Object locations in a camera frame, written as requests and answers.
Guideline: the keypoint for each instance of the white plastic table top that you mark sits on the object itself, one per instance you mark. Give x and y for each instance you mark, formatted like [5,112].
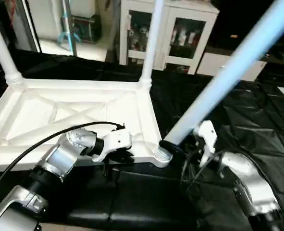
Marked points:
[74,103]

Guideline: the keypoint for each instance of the white plastic table leg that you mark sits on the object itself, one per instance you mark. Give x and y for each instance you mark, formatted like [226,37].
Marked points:
[151,43]
[228,77]
[2,53]

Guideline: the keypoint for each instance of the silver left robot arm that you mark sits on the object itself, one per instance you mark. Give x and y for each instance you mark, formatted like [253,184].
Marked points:
[60,159]

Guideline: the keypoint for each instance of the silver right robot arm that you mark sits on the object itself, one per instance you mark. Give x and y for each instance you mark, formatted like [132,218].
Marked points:
[247,183]

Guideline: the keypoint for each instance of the black work mat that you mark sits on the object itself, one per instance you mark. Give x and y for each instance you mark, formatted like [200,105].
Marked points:
[156,202]

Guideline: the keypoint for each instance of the white drawer unit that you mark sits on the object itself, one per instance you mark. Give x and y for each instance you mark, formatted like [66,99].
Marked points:
[214,62]

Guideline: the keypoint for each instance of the white glass door cabinet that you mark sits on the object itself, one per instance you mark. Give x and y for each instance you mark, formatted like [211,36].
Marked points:
[180,33]

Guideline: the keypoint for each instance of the light blue stand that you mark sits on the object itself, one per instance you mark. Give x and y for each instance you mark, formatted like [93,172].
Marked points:
[67,24]

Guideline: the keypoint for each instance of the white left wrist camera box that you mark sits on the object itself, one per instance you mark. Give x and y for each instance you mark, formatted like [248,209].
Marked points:
[115,140]

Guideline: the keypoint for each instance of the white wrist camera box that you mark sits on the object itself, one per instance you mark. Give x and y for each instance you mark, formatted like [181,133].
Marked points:
[115,140]
[206,134]

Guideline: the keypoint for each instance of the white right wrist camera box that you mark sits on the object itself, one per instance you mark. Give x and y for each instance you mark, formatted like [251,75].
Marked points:
[206,134]

